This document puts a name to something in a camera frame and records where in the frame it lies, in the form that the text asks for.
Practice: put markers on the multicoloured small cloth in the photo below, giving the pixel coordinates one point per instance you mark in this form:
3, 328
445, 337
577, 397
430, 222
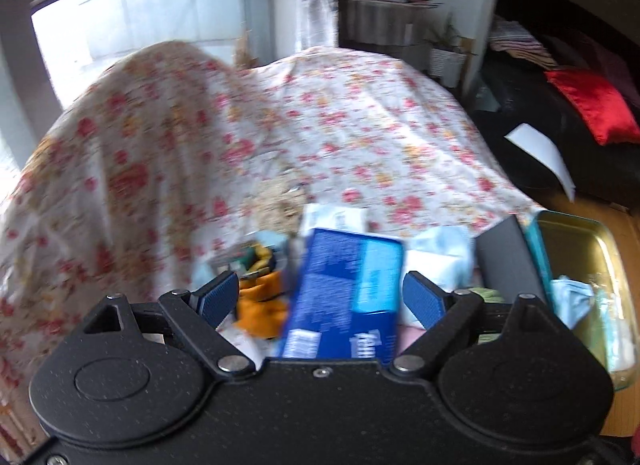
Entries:
257, 257

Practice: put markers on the white paper sheet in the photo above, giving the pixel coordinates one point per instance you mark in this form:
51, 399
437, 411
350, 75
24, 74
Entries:
540, 150

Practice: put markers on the floral printed cloth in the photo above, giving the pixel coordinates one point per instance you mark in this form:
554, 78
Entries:
350, 135

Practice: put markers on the stack of folded cloths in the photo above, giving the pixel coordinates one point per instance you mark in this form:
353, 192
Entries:
520, 40

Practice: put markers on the shelf with cloth cover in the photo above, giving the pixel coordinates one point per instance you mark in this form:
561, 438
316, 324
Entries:
375, 25

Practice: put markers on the red cushion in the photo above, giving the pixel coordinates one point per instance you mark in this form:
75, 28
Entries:
595, 100

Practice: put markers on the pale blue tissue pack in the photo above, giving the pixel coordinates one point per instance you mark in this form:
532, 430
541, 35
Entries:
435, 255

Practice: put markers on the pink cloth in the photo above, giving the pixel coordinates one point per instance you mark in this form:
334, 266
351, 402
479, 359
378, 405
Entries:
411, 335

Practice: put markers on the dark maroon cushion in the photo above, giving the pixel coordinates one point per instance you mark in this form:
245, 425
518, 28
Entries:
610, 60

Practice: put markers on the window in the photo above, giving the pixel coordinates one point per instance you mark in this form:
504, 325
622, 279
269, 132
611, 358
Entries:
125, 10

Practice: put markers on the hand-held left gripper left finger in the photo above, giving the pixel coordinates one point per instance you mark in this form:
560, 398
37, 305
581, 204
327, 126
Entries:
220, 296

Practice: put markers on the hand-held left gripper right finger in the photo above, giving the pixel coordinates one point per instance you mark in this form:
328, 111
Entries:
422, 302

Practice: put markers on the potted plant in white pot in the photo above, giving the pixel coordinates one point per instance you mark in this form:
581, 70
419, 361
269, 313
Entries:
447, 65

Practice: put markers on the black sofa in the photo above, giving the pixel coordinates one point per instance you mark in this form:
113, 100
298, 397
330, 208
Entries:
505, 105

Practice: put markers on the beige lace cloth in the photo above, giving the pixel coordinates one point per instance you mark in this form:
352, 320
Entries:
272, 210

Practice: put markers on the light blue face mask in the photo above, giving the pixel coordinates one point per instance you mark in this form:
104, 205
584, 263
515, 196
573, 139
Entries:
575, 300

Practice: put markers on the clear plastic packet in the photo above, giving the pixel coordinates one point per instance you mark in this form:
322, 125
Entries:
617, 325

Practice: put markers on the black box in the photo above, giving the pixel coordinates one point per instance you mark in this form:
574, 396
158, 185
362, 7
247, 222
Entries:
505, 255

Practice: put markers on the white tissue pack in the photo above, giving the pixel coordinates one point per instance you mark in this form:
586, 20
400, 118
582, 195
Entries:
335, 217

